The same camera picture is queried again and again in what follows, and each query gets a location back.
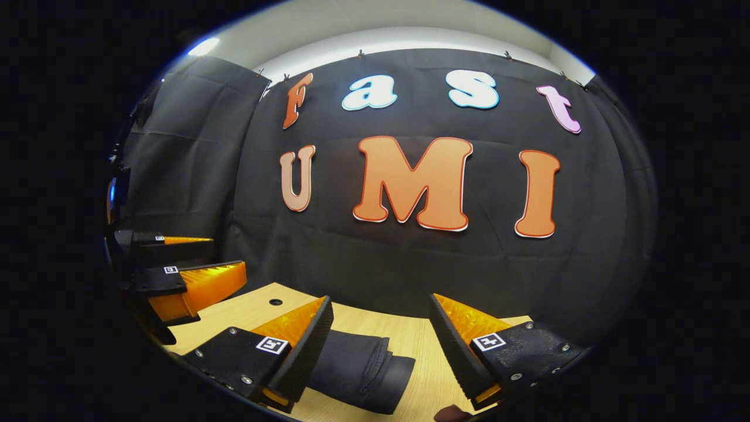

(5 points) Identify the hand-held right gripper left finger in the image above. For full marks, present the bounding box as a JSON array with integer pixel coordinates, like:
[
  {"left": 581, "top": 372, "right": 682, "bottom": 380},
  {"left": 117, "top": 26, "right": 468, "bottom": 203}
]
[{"left": 182, "top": 296, "right": 335, "bottom": 414}]

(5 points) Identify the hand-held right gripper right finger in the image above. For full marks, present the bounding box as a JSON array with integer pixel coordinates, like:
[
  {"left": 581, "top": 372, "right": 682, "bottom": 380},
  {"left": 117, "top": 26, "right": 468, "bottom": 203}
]
[{"left": 429, "top": 293, "right": 589, "bottom": 411}]

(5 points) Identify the black backdrop cloth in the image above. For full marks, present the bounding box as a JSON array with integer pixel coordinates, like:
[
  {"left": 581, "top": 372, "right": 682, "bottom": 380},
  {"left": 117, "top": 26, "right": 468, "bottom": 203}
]
[{"left": 108, "top": 48, "right": 658, "bottom": 352}]

